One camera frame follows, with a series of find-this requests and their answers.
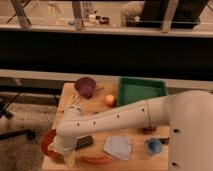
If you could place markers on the red orange bowl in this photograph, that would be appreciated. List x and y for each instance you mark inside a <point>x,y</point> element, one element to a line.
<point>46,141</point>

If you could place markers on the small blue bowl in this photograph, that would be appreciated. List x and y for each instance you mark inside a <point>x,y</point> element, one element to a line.
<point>153,146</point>

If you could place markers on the wooden chopsticks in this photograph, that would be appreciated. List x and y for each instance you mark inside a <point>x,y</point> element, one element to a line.
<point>98,90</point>

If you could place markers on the orange ball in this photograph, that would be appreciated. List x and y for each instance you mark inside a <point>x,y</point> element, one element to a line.
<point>110,100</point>

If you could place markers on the purple bowl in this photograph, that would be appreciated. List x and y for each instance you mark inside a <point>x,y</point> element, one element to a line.
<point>85,86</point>

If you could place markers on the light blue cloth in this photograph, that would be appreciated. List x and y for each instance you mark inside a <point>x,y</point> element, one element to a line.
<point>118,146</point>

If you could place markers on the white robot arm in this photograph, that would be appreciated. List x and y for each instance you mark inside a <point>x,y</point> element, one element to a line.
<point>188,114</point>

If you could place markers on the green plastic tray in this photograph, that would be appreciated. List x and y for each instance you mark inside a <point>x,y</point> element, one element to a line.
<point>131,90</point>

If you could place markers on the orange carrot toy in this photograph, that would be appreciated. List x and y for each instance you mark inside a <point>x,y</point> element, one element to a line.
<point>96,160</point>

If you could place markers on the dark red grapes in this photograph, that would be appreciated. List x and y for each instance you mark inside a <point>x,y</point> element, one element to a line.
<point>149,130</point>

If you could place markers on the black rectangular block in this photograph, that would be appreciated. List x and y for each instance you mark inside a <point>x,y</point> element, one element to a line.
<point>84,142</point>

